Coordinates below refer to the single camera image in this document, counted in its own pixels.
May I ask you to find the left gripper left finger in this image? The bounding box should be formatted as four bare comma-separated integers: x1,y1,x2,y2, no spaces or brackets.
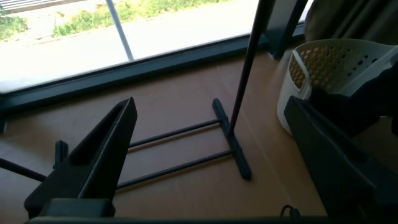
24,96,138,218

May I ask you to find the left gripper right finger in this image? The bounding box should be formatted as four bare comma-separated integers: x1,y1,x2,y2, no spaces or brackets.
284,95,398,218

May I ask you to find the white laundry basket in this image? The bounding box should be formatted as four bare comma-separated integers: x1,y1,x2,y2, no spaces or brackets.
275,38,398,137

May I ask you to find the black clothes rack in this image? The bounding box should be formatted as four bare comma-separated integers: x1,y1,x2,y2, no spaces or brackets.
0,0,277,190

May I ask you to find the window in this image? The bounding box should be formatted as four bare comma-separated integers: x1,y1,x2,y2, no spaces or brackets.
0,0,315,134

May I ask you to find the brown curtain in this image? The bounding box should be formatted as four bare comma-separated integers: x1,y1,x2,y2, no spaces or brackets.
303,0,398,47

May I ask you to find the black cable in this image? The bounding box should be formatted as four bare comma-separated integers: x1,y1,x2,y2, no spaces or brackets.
279,204,302,218

